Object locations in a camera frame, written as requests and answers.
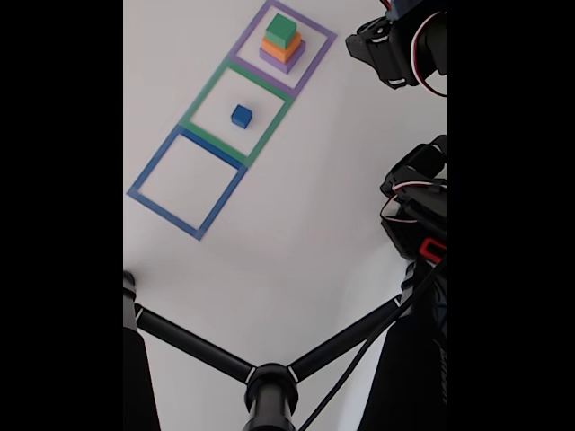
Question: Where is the small blue cube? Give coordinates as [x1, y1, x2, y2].
[231, 104, 252, 130]

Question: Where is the black camera tripod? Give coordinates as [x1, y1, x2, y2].
[123, 259, 447, 431]

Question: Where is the purple block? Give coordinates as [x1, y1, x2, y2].
[259, 40, 307, 75]

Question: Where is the red clamp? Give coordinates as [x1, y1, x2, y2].
[420, 237, 447, 264]

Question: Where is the camera board with blue mount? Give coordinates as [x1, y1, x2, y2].
[385, 0, 421, 22]

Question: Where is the green tape square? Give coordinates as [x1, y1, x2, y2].
[179, 57, 296, 168]

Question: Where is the green block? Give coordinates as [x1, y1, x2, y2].
[264, 13, 298, 49]

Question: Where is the purple tape square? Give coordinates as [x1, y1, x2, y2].
[227, 0, 338, 99]

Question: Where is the blue tape square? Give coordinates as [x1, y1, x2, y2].
[127, 124, 249, 242]

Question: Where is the orange block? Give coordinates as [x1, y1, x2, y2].
[261, 33, 303, 64]

